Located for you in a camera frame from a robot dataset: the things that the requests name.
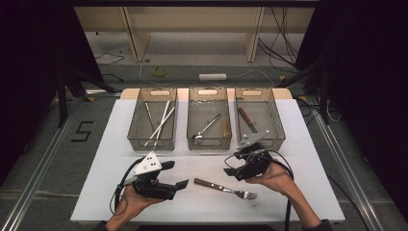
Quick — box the white power strip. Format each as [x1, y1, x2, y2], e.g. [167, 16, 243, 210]
[198, 72, 228, 82]

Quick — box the metal chopstick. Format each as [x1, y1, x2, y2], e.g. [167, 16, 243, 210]
[143, 101, 156, 129]

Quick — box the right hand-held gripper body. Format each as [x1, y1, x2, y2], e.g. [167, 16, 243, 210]
[233, 129, 274, 181]

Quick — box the person's right hand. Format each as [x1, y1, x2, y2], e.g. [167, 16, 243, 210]
[245, 158, 295, 195]

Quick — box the hand-held gripper cable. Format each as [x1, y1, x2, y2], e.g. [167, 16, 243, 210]
[109, 156, 145, 216]
[223, 148, 295, 231]

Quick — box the wooden shelf unit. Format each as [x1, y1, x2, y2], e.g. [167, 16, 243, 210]
[74, 6, 316, 64]

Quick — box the wooden-handled knife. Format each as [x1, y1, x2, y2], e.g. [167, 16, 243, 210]
[237, 106, 260, 134]

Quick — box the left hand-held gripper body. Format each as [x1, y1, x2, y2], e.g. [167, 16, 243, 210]
[123, 150, 178, 200]

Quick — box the right hand-held gripper cable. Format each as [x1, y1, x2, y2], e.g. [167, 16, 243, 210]
[223, 148, 295, 231]

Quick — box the left hand-held gripper cable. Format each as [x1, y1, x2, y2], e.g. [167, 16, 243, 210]
[109, 156, 145, 216]

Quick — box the metal floor rail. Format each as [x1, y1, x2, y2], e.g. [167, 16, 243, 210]
[306, 95, 386, 231]
[0, 95, 85, 231]

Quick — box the thin black floor cable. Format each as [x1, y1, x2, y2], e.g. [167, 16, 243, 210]
[94, 51, 126, 67]

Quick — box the wooden-handled fork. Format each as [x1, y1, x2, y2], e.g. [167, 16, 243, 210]
[193, 177, 259, 201]

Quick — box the person's left hand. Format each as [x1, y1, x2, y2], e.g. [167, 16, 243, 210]
[117, 185, 166, 223]

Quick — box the yellow tape roll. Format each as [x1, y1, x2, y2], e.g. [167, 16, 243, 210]
[151, 64, 169, 78]

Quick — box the grey translucent plastic bin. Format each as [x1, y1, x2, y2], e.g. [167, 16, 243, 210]
[126, 88, 179, 152]
[186, 87, 233, 151]
[234, 87, 287, 152]

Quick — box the black curtain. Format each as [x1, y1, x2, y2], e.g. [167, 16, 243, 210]
[0, 0, 105, 187]
[293, 0, 408, 222]

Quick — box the bundle of black cables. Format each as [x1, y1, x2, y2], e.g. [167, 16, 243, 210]
[257, 6, 300, 71]

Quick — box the white cable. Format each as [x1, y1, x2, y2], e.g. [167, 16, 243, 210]
[138, 60, 277, 89]

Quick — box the black metal stand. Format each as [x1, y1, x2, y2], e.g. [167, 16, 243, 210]
[55, 65, 119, 128]
[274, 57, 332, 125]

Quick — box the metal spoon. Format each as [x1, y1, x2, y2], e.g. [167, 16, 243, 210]
[191, 113, 222, 141]

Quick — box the white table sheet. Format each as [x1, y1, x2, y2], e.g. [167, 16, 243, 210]
[69, 98, 346, 224]

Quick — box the white chopstick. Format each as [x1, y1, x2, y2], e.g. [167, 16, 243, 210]
[142, 106, 176, 148]
[153, 99, 171, 150]

